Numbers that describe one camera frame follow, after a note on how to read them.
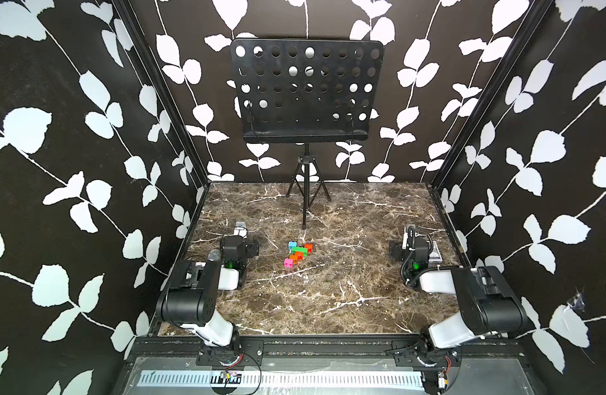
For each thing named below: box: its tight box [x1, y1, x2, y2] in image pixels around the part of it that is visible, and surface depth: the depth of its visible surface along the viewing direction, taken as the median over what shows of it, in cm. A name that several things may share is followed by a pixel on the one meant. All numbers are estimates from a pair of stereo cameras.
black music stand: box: [230, 38, 384, 230], surface depth 65 cm
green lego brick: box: [290, 246, 308, 256], surface depth 97 cm
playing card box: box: [428, 241, 443, 263], surface depth 97 cm
